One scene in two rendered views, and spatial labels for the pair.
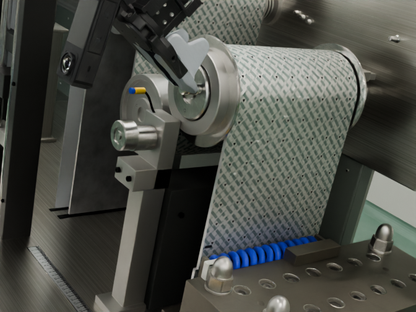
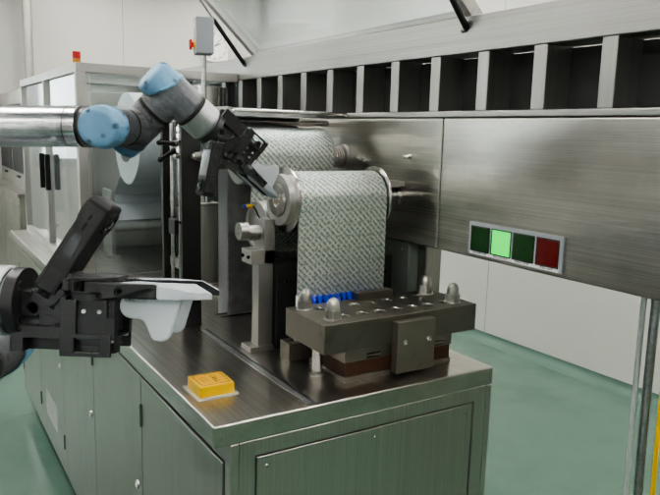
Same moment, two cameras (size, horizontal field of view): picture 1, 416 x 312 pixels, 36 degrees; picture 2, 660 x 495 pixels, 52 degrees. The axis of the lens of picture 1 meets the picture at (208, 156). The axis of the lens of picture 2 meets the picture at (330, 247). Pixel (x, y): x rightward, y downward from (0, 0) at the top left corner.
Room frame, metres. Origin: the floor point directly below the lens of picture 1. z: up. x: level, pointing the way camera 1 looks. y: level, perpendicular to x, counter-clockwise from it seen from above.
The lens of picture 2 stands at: (-0.66, -0.30, 1.40)
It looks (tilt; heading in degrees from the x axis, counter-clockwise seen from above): 10 degrees down; 8
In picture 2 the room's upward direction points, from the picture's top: 2 degrees clockwise
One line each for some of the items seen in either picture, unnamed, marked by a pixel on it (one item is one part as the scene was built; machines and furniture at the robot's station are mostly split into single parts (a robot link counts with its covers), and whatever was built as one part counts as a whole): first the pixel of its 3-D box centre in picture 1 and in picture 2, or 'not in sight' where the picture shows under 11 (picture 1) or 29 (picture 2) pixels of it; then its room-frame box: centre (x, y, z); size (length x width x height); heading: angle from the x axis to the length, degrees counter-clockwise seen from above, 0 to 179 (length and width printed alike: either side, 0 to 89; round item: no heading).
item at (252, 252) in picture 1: (267, 255); (344, 299); (0.84, -0.11, 1.03); 0.21 x 0.04 x 0.03; 131
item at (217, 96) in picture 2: not in sight; (204, 96); (1.44, 0.42, 1.50); 0.14 x 0.14 x 0.06
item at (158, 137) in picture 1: (134, 216); (256, 284); (0.82, 0.08, 1.05); 0.06 x 0.05 x 0.31; 131
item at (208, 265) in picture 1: (212, 270); not in sight; (0.74, -0.04, 1.04); 0.02 x 0.01 x 0.02; 131
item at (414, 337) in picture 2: not in sight; (413, 344); (0.73, -0.28, 0.96); 0.10 x 0.03 x 0.11; 131
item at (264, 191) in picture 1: (274, 199); (342, 262); (0.86, -0.11, 1.11); 0.23 x 0.01 x 0.18; 131
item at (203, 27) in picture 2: not in sight; (200, 35); (1.26, 0.37, 1.66); 0.07 x 0.07 x 0.10; 26
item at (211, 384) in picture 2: not in sight; (210, 384); (0.55, 0.10, 0.91); 0.07 x 0.07 x 0.02; 41
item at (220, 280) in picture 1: (221, 272); (304, 299); (0.72, -0.05, 1.05); 0.04 x 0.04 x 0.04
